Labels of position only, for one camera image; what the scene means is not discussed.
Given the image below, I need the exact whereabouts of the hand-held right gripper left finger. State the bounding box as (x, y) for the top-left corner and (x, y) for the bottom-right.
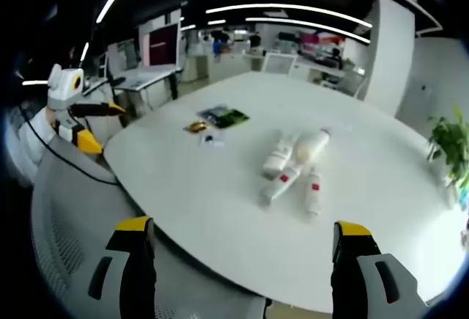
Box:
(87, 216), (158, 319)

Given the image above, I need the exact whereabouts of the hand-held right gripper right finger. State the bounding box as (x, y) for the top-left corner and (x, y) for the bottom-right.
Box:
(330, 220), (429, 319)

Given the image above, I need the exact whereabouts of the short white red-label skincare bottle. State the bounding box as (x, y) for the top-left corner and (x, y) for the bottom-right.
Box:
(303, 166), (323, 216)

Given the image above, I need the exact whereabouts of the long white red-label skincare bottle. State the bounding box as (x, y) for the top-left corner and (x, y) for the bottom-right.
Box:
(257, 163), (303, 207)

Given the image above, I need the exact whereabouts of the cream-filled clear skincare bottle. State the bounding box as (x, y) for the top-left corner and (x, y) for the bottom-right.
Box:
(295, 128), (333, 163)

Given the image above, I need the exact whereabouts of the wide white skincare bottle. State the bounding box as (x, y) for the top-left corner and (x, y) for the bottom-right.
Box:
(262, 139), (295, 179)

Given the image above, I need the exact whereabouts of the white desk with black legs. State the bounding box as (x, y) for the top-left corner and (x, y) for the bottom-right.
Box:
(82, 65), (184, 111)

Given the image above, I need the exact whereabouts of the grey mesh office chair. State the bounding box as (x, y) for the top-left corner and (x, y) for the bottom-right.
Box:
(29, 139), (267, 319)

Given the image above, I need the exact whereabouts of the dark red display screen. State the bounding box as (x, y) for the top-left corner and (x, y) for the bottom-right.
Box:
(148, 25), (179, 66)

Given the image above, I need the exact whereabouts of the gold foil packet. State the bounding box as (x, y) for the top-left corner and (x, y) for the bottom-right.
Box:
(182, 120), (213, 133)

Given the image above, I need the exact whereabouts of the small clear blue packet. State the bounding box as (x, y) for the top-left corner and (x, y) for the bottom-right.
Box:
(199, 132), (225, 148)

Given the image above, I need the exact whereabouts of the green and blue packet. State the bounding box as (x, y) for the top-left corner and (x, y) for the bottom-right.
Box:
(196, 104), (251, 129)

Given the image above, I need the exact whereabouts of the green potted plant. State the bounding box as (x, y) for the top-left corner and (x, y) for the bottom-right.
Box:
(426, 106), (469, 188)

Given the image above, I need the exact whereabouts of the white square pillar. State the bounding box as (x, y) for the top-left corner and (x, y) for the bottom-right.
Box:
(364, 0), (417, 118)

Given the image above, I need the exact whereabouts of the black cable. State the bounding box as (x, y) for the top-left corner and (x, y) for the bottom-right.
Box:
(18, 102), (120, 187)

